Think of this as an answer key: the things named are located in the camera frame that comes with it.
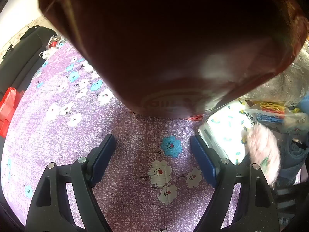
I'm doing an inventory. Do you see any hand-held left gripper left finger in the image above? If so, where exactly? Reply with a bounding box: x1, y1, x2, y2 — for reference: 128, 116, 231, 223
25, 134, 117, 232

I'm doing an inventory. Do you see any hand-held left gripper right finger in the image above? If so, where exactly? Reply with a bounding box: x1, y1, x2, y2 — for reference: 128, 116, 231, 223
191, 135, 282, 232

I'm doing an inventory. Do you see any printed white tissue pack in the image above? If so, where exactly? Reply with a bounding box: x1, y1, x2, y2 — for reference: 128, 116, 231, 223
198, 99, 254, 165

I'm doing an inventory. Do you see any pink fluffy sock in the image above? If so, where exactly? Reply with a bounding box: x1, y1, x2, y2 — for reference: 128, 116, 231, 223
246, 125, 282, 184

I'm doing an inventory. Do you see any blue towel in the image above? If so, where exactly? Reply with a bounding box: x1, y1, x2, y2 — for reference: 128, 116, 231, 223
275, 130, 309, 186

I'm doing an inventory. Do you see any grey plush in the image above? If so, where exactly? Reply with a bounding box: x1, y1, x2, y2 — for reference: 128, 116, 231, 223
238, 46, 309, 107

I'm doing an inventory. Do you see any yellow tray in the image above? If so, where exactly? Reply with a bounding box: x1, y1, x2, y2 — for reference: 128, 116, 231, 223
19, 0, 309, 120

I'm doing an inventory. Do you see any purple floral tablecloth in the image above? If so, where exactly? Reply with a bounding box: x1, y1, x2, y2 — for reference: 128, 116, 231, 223
1, 39, 244, 232

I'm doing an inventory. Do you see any bag of colourful clips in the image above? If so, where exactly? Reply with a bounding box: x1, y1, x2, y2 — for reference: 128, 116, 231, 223
244, 101, 309, 134

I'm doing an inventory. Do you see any black striped cloth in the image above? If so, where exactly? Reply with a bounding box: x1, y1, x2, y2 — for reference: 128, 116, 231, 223
274, 186, 305, 214

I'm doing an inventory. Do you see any red plastic bag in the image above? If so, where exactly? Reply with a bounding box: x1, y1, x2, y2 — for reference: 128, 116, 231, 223
0, 87, 25, 137

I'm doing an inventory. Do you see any black sofa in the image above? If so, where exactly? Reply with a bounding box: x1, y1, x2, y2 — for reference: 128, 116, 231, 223
0, 25, 58, 96

